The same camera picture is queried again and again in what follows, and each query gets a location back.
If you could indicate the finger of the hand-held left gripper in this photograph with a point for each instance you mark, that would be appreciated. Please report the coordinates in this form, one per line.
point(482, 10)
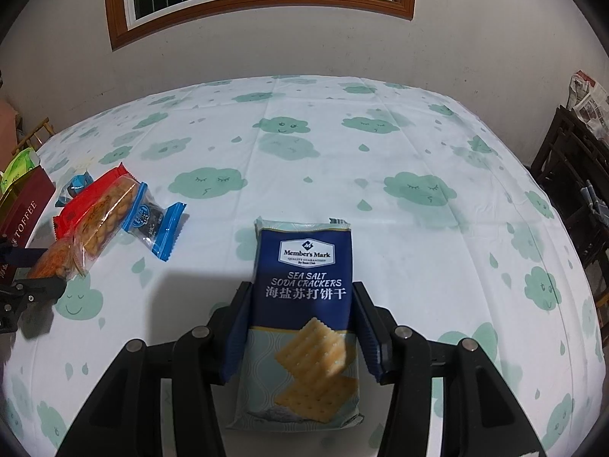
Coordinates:
point(24, 256)
point(43, 289)

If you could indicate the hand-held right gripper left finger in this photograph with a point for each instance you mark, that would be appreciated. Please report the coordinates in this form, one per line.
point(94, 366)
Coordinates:
point(238, 342)

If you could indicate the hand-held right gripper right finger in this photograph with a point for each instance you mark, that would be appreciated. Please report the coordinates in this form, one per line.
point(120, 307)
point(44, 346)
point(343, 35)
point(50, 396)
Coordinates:
point(368, 342)

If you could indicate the clear packet of peanuts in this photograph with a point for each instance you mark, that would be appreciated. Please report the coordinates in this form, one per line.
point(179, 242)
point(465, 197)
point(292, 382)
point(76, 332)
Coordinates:
point(52, 262)

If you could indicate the red tin box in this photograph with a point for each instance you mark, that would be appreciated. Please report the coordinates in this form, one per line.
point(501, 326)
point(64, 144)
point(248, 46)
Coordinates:
point(26, 209)

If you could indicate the red snack packet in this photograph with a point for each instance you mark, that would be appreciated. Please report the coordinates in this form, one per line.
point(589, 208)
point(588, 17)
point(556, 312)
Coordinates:
point(81, 207)

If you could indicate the small blue-ended snack packet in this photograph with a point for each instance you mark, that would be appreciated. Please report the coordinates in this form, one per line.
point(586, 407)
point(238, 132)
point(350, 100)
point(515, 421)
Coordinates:
point(76, 185)

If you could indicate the clear packet of orange crackers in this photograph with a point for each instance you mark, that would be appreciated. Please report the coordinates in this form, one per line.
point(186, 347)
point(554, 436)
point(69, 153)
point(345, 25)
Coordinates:
point(107, 221)

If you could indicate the dark blue cracker packet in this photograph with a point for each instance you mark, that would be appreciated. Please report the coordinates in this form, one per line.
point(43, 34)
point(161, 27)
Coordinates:
point(304, 266)

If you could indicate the blue round-label snack packet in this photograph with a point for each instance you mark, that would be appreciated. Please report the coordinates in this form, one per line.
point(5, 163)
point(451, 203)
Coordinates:
point(152, 221)

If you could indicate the green tissue pack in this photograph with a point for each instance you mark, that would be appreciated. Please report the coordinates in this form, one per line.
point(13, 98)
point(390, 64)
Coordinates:
point(19, 164)

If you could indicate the bamboo stool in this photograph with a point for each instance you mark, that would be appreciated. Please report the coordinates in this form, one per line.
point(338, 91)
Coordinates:
point(38, 131)

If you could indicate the peach cloth cover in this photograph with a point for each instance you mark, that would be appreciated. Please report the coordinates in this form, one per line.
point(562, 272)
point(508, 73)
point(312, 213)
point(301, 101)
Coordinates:
point(7, 119)

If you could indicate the cloud printed tablecloth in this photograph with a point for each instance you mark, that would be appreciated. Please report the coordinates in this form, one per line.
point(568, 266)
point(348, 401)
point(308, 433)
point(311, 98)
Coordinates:
point(333, 176)

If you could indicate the dark wooden furniture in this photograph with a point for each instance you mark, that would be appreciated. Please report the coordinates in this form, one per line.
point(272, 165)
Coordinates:
point(566, 162)

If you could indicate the stack of newspapers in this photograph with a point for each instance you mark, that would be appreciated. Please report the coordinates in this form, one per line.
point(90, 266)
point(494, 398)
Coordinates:
point(590, 104)

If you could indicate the wooden window frame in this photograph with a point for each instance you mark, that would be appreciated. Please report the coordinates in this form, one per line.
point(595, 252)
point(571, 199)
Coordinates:
point(116, 19)

